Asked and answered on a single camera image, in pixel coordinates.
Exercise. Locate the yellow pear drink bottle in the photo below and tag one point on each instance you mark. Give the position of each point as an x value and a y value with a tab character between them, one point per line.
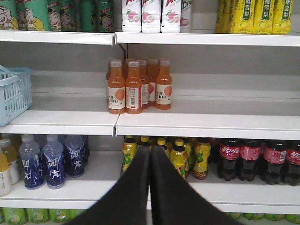
242	17
263	16
282	17

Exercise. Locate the green cartoon drink can left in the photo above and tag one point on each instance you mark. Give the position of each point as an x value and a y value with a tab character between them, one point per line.
8	15

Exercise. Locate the yellow lemon tea bottle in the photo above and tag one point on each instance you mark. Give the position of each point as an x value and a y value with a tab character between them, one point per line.
202	153
179	157
129	148

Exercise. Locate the yellow pear drink bottle left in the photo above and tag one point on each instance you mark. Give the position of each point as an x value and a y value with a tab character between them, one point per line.
242	17

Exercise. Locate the blue sports drink bottle middle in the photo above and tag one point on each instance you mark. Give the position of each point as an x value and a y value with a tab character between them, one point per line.
53	152

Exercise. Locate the right orange C100 juice bottle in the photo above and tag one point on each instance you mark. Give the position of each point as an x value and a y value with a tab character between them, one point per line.
164	86

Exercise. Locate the yellow pear drink bottle right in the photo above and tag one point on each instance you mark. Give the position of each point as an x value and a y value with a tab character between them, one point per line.
282	17

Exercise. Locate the green cartoon drink can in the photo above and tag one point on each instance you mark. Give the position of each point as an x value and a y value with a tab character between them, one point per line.
8	15
36	15

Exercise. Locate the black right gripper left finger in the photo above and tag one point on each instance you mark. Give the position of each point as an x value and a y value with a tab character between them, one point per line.
125	203

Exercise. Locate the white metal shelf unit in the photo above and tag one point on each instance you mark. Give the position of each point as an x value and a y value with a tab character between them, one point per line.
238	86

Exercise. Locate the blue sports drink bottle rear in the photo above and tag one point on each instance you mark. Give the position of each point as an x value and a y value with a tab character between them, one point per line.
74	158

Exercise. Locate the white peach drink bottle middle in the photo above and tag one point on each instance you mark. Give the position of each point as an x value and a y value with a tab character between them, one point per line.
151	16

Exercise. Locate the yellow pear drink bottle middle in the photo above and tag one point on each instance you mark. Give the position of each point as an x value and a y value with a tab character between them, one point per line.
263	16

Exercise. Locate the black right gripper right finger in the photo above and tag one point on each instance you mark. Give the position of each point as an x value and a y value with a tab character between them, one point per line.
174	201

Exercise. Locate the orange juice bottle white label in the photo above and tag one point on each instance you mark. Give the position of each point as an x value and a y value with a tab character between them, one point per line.
5	180

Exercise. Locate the light blue plastic basket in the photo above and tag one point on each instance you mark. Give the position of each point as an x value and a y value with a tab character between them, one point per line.
15	92

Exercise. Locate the white peach drink bottle left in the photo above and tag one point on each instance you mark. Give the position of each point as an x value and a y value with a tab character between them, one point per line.
131	16

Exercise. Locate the front orange C100 juice bottle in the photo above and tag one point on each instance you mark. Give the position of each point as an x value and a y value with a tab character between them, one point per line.
116	88

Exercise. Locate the plastic coke bottle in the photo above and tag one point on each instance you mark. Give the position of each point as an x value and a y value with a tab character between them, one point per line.
249	153
291	169
273	160
229	152

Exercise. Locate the green cartoon drink can right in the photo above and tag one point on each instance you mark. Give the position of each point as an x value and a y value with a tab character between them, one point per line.
36	15

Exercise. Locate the orange c100 juice bottle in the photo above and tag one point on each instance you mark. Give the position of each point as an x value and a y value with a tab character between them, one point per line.
164	86
116	88

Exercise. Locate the blue sports drink bottle left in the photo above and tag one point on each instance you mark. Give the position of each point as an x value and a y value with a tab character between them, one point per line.
30	156

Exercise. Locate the white peach drink bottle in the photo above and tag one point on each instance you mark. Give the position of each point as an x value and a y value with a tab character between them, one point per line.
171	15
131	16
151	16

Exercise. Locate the barcode orange juice bottle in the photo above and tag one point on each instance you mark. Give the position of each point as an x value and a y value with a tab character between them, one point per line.
133	89

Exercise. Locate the white peach drink bottle right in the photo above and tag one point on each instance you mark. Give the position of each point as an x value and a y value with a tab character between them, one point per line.
171	15

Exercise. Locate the blue sports drink bottle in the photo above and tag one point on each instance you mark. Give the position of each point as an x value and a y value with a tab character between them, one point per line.
74	158
30	156
53	152

